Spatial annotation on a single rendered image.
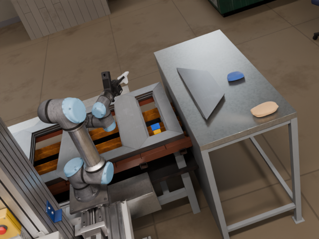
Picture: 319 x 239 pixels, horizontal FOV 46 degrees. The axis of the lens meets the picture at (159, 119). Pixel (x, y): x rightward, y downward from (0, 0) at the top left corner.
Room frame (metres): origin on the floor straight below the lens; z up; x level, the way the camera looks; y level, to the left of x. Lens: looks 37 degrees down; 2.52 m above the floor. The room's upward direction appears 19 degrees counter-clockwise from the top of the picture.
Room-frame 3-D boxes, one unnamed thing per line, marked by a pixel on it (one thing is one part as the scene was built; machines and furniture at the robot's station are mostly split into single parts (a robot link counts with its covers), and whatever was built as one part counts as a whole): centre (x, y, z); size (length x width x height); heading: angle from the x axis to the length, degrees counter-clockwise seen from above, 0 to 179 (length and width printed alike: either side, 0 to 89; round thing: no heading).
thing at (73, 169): (1.54, 0.51, 1.20); 0.13 x 0.12 x 0.14; 64
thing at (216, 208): (2.24, -0.17, 0.51); 1.30 x 0.04 x 1.01; 2
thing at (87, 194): (1.54, 0.51, 1.09); 0.15 x 0.15 x 0.10
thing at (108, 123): (1.73, 0.29, 1.34); 0.11 x 0.08 x 0.11; 64
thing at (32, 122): (2.88, 0.78, 0.74); 1.20 x 0.26 x 0.03; 92
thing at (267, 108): (1.70, -0.61, 1.07); 0.16 x 0.10 x 0.04; 90
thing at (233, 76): (2.14, -0.59, 1.07); 0.12 x 0.10 x 0.03; 91
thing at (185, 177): (2.01, -0.05, 0.34); 0.06 x 0.06 x 0.68; 2
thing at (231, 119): (2.25, -0.45, 1.03); 1.30 x 0.60 x 0.04; 2
